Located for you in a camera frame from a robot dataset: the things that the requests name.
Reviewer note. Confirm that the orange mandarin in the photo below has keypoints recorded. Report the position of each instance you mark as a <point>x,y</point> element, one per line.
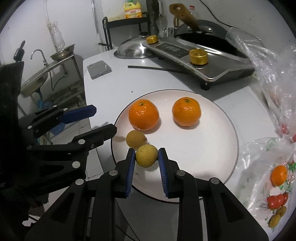
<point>186,112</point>
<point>279,175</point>
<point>143,114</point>

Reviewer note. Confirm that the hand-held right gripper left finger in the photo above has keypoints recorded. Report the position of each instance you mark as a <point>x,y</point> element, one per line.
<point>130,173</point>

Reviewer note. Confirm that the thin grey wall pipe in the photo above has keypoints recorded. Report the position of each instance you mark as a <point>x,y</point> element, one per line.
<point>94,16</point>

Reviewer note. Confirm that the white plate with dark rim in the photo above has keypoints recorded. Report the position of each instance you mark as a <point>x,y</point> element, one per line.
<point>196,150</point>

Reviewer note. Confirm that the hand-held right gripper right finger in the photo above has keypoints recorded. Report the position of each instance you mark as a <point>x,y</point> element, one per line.
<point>163,172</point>

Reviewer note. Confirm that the black chopstick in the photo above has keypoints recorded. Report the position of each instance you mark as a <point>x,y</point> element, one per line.
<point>150,68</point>

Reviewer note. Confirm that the steel faucet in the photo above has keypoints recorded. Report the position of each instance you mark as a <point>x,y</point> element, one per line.
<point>44,56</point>

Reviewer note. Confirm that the steel sink with faucet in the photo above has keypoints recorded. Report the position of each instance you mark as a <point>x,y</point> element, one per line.
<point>34,78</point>

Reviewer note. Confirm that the printed clear plastic bag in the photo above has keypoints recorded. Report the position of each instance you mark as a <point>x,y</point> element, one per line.
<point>254,162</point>

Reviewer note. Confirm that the grey smartphone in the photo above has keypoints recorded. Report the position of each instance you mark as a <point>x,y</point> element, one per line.
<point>99,69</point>

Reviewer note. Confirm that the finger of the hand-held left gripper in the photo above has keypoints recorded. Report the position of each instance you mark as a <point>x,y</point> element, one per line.
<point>78,113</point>
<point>99,134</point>

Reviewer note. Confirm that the dark vertical pipe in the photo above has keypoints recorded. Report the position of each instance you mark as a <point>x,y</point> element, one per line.
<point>151,16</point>

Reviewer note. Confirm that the red cherry tomato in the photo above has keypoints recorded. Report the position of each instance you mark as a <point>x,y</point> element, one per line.
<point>286,197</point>
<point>274,201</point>
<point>293,138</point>
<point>285,128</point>

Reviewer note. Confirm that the brown longan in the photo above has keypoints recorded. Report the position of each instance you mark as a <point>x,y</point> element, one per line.
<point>274,220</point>
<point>135,138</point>
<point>146,155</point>
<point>281,210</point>

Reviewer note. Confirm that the black metal rack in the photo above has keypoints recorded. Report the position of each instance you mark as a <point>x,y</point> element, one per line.
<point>106,32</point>

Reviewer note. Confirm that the large clear plastic bag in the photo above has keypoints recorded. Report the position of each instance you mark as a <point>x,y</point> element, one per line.
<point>272,74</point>

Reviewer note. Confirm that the steel pot lid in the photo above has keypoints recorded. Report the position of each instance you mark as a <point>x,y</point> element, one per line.
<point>131,49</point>

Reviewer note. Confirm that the black coiled spring rod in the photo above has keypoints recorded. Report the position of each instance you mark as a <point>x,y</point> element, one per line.
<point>19,51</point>

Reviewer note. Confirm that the steel bowl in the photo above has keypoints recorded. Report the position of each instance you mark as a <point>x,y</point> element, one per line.
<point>62,53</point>

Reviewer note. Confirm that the clear plastic bottle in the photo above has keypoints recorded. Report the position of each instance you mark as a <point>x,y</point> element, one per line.
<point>57,37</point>

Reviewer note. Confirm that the yellow detergent bottle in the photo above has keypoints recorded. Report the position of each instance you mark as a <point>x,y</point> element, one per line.
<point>133,10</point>

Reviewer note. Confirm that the small steel cup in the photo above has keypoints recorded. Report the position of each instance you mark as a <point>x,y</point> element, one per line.
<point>170,32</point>

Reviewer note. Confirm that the steel induction cooker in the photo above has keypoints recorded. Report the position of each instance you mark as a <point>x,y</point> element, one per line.
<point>219,69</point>

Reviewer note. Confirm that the red label bottle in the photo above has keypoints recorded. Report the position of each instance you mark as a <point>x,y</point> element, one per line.
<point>196,14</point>

